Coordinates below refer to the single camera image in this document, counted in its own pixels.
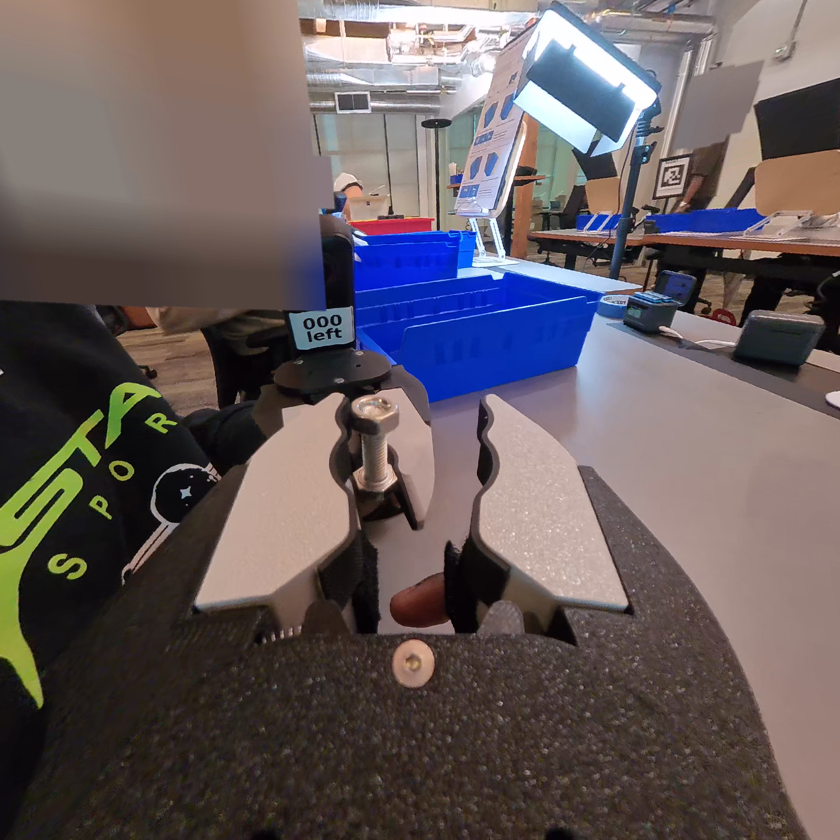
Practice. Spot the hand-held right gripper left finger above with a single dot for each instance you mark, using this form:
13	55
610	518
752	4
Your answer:
276	525

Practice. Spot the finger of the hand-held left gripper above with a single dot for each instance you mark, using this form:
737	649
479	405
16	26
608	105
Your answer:
415	460

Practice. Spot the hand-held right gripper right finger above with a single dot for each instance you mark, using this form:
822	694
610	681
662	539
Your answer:
545	525

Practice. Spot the silver hex bolt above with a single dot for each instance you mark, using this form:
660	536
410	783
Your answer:
374	457

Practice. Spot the blue plastic bin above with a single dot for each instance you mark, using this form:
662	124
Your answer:
407	256
486	348
466	250
599	223
696	221

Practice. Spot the person's left forearm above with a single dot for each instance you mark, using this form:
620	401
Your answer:
230	433

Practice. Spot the red plastic bin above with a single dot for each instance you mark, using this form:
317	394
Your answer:
394	226

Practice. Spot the black printed shirt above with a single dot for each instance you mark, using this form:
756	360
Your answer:
66	525

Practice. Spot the blue tape roll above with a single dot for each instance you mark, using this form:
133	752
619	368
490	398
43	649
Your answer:
612	307

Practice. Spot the black and blue device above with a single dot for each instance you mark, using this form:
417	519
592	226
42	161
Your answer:
650	313

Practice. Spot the dark blue bag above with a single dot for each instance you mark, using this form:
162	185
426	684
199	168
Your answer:
676	286

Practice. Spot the black floor lamp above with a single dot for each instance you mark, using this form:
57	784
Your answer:
436	124

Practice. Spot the red bag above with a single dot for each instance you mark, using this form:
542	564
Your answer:
723	315

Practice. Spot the roll-up banner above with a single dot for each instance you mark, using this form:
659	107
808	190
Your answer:
492	131

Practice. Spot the grey tool case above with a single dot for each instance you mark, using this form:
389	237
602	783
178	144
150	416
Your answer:
777	339

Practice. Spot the long wooden desk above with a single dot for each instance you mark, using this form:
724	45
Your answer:
788	246

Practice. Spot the studio light on stand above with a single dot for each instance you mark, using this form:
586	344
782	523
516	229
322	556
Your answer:
578	79

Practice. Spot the wall air vent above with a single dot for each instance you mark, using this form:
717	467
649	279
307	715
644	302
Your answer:
353	101

